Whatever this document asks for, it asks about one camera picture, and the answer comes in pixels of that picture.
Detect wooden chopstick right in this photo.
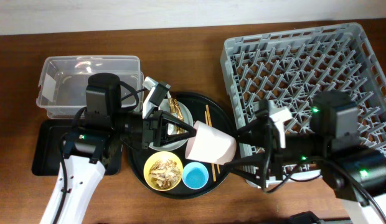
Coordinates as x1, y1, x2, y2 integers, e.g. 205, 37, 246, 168
205, 105, 220, 174

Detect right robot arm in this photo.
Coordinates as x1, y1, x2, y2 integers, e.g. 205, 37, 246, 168
223, 90, 386, 223

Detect pink cup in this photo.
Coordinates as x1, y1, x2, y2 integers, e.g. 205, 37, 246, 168
185, 121, 237, 165

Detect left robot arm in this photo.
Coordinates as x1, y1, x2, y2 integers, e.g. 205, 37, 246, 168
41, 73, 196, 223

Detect food scraps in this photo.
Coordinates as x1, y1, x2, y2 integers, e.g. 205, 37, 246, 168
149, 159, 181, 190

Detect grey plate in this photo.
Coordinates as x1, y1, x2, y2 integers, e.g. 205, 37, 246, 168
149, 99, 194, 151

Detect yellow bowl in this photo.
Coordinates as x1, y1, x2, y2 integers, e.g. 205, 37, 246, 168
143, 151, 183, 191

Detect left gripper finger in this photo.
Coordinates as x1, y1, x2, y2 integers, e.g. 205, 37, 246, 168
163, 111, 195, 133
153, 132, 196, 147

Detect black rectangular tray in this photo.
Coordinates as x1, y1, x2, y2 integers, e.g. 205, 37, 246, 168
32, 119, 122, 176

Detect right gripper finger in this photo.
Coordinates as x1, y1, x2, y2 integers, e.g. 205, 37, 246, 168
224, 154, 268, 189
235, 119, 268, 139

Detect blue cup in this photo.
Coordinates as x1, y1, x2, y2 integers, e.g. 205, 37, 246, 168
182, 162, 209, 190

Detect grey dishwasher rack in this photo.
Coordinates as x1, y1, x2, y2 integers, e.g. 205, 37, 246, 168
220, 22, 386, 189

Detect round black tray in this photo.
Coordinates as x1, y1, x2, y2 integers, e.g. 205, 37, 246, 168
127, 92, 236, 199

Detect black object bottom edge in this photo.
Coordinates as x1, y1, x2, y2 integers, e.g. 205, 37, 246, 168
286, 211, 323, 224

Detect clear plastic bin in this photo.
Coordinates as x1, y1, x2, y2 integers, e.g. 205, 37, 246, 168
36, 55, 144, 119

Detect gold snack wrapper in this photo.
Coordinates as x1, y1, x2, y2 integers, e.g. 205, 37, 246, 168
167, 91, 185, 135

